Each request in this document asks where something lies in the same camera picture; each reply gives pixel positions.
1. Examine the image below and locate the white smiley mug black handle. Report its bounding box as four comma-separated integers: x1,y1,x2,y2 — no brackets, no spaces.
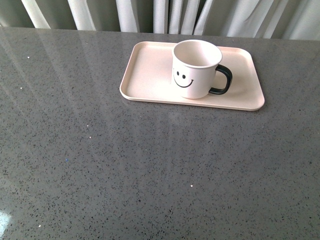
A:
171,39,233,99

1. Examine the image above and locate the cream rectangular plastic tray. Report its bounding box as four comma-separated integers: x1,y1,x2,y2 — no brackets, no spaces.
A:
119,41,265,111

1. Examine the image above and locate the white pleated curtain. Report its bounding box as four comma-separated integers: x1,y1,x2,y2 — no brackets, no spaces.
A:
0,0,320,41

